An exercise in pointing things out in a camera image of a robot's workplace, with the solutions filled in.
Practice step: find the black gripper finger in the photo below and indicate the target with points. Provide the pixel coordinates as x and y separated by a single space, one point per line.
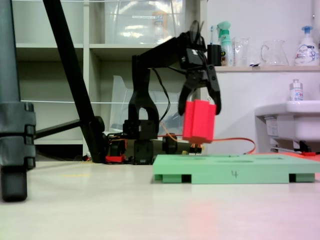
215 87
182 102

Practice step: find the red cross columnar block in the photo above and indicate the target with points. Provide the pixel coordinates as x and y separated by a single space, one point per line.
200 122

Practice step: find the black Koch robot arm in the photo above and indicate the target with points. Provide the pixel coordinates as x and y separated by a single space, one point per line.
141 100

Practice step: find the black cup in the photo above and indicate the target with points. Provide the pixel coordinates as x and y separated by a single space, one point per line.
214 56

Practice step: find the clear measuring cup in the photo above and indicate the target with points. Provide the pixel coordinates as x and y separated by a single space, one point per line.
242 53

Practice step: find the green spray bottle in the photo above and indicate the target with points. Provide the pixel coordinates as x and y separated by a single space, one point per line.
225 42

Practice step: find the blue white toothbrush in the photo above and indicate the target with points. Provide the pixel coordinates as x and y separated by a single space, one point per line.
212 33

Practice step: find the clear glass pitcher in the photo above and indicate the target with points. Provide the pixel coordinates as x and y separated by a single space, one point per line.
275 55

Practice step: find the green shape sorting board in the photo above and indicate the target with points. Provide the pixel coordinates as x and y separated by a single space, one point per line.
225 170

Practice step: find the small clear sanitizer bottle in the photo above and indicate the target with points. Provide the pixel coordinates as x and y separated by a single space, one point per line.
296 91

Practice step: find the red table clamp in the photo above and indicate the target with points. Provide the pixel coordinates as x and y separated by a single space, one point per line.
115 159

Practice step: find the clear plastic storage box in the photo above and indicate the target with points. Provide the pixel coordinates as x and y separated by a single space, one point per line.
125 25

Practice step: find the white sink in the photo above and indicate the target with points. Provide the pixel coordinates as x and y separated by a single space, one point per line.
300 120

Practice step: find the white pump soap bottle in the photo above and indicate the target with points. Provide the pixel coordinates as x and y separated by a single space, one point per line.
307 52

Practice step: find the white shelf unit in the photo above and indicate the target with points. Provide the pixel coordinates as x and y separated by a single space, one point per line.
86 75

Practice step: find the black table clamp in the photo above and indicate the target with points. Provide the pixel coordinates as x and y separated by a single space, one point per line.
303 146

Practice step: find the black tripod leg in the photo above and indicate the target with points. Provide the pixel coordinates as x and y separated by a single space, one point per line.
12 125
72 70

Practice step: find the black tripod brace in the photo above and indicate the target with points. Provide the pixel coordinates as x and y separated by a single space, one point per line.
57 128

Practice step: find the wooden wall ledge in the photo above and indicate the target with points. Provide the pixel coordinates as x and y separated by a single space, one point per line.
275 69

